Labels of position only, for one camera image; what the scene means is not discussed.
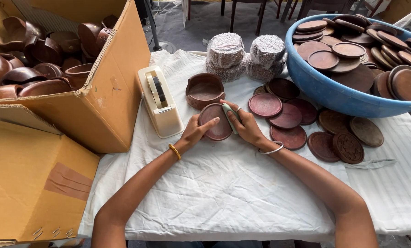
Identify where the cardboard box of wooden holders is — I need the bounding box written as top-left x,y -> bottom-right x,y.
0,0 -> 151,154

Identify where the blue tub of wooden discs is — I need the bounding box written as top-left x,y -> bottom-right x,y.
285,13 -> 411,118

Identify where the person's left hand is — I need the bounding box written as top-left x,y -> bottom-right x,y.
177,113 -> 221,153

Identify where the dark wooden chair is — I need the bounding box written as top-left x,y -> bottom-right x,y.
277,0 -> 357,23
221,0 -> 269,36

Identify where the white table cloth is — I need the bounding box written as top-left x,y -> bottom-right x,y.
78,50 -> 411,242

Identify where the cream tape dispenser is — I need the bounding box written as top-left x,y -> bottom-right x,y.
137,65 -> 185,139

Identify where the person's right hand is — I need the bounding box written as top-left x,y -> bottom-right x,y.
220,99 -> 266,149

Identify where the foam-wrapped round pack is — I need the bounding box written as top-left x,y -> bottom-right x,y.
205,57 -> 247,83
245,56 -> 289,82
249,34 -> 287,68
207,32 -> 246,69

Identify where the flat taped cardboard box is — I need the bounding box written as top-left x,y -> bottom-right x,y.
0,104 -> 100,246

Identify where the silver bangle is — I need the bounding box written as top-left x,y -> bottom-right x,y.
258,141 -> 284,155

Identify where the group of loose wooden coasters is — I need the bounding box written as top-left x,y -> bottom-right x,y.
248,77 -> 385,165

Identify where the gold bangle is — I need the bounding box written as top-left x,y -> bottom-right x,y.
168,144 -> 182,161

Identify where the grey fan stand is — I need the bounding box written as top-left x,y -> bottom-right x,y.
143,0 -> 177,54

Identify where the round reddish wooden coaster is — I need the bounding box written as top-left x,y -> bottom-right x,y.
198,103 -> 234,142

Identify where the brown wooden coaster holder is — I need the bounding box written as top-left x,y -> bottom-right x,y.
185,73 -> 226,111

